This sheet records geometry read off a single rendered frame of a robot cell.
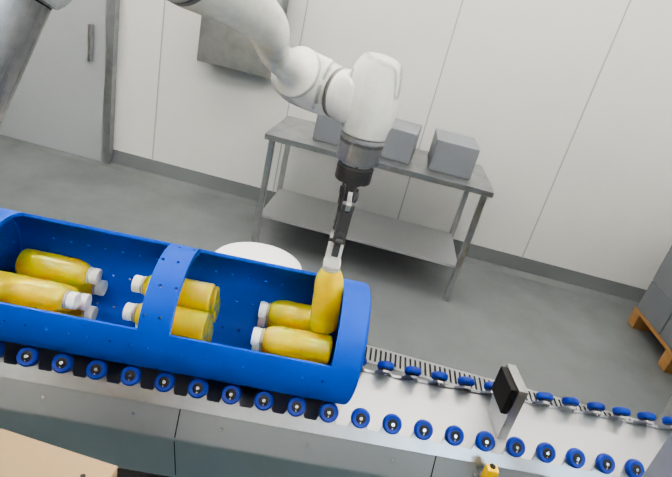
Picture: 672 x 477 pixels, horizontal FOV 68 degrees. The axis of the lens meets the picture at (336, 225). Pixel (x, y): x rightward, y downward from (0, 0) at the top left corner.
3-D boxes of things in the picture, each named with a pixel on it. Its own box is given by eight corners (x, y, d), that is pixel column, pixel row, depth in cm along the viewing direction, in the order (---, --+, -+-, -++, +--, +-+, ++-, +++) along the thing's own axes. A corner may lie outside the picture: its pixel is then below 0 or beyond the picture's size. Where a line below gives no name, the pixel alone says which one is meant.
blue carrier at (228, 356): (342, 433, 112) (374, 331, 100) (-61, 359, 106) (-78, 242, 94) (344, 350, 138) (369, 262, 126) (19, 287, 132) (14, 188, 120)
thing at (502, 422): (505, 440, 124) (529, 392, 118) (490, 437, 124) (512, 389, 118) (494, 410, 133) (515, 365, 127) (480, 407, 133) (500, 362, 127)
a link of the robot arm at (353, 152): (384, 135, 104) (376, 162, 106) (341, 125, 103) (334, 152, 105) (387, 146, 95) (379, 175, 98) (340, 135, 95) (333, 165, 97)
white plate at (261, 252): (306, 252, 167) (305, 255, 168) (224, 234, 166) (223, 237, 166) (296, 296, 142) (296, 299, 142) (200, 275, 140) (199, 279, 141)
